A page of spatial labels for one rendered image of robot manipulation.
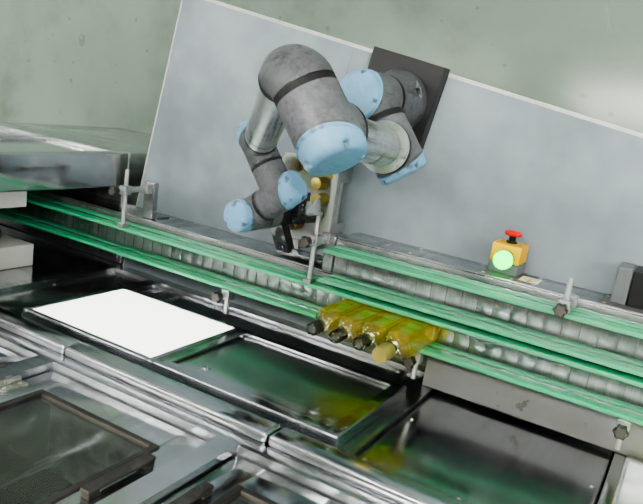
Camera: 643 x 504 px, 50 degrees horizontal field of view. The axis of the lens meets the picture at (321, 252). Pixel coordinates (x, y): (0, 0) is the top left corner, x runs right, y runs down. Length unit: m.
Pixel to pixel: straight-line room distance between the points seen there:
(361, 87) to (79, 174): 1.00
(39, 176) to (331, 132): 1.17
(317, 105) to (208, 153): 1.01
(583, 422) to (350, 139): 0.84
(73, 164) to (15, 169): 0.20
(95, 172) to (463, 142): 1.14
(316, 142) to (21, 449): 0.73
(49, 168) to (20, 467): 1.07
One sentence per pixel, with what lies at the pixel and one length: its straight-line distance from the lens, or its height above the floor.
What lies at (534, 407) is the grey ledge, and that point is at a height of 0.88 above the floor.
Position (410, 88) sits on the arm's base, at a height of 0.84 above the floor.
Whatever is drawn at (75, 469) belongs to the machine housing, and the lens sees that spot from 1.28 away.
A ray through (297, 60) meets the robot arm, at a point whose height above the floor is 1.41.
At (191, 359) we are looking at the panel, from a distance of 1.61.
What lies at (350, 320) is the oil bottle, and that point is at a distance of 1.53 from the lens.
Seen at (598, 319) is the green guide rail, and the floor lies 0.94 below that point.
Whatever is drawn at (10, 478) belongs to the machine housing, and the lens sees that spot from 1.26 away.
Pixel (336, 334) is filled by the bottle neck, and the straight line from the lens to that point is 1.51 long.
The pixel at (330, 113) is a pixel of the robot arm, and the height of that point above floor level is 1.40.
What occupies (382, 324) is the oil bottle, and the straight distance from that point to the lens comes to 1.52.
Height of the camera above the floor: 2.40
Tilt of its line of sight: 59 degrees down
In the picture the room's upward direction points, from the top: 103 degrees counter-clockwise
